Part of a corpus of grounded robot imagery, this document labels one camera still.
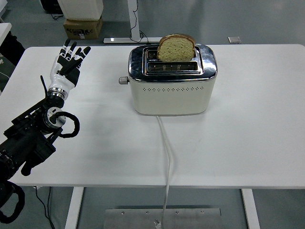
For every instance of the brown bread slice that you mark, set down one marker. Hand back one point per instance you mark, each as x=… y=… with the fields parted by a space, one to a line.
x=176 y=50

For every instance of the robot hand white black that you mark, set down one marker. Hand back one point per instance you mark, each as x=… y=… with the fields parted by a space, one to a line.
x=60 y=80

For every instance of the cream toaster chrome top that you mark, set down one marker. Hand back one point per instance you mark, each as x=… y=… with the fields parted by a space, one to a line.
x=171 y=100

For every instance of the grey floor socket plate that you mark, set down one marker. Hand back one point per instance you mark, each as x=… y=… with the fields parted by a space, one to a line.
x=234 y=39

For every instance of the white side table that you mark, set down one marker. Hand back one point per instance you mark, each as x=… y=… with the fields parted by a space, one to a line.
x=3 y=31

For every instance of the white table leg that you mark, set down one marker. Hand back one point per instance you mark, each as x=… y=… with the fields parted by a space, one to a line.
x=250 y=210
x=74 y=207

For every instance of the white appliance housing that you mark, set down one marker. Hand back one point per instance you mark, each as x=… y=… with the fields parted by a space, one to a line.
x=81 y=8

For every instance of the black case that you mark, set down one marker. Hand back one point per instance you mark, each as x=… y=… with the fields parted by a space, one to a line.
x=50 y=6

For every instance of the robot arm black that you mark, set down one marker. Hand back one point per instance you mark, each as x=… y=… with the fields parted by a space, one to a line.
x=23 y=143

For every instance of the white desk leg with foot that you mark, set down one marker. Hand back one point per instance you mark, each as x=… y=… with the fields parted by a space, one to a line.
x=133 y=19

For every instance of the brown cardboard box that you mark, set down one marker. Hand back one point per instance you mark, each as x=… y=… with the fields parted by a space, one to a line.
x=82 y=27

